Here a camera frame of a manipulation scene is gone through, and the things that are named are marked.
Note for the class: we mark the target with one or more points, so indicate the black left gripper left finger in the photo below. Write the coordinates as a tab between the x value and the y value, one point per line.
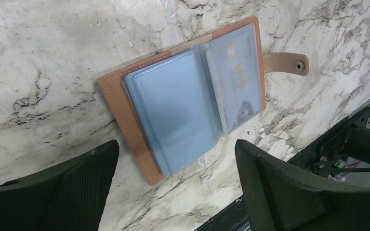
69	196

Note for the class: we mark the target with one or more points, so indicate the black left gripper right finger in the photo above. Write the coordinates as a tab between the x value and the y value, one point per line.
282	197

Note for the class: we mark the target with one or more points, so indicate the tan leather card holder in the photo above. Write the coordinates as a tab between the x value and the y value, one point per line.
165	104

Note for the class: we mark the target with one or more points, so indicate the silver vip credit card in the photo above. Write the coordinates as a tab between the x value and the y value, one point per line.
235	74

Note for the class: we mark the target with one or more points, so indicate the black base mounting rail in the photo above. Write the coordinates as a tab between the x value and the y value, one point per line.
345	148

